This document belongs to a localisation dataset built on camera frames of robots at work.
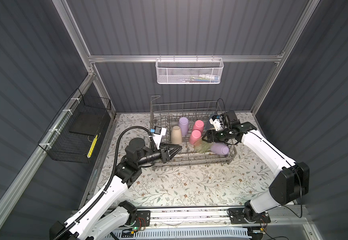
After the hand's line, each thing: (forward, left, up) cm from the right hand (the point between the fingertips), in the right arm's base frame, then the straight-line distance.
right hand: (209, 139), depth 83 cm
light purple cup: (+13, +14, -2) cm, 20 cm away
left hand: (-14, +16, +14) cm, 25 cm away
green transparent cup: (0, +3, -8) cm, 8 cm away
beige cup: (+7, +19, -7) cm, 21 cm away
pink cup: (+14, +4, -4) cm, 15 cm away
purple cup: (-4, -6, -4) cm, 8 cm away
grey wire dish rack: (+40, +27, -20) cm, 52 cm away
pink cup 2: (+6, +7, -5) cm, 10 cm away
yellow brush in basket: (-12, +57, +11) cm, 59 cm away
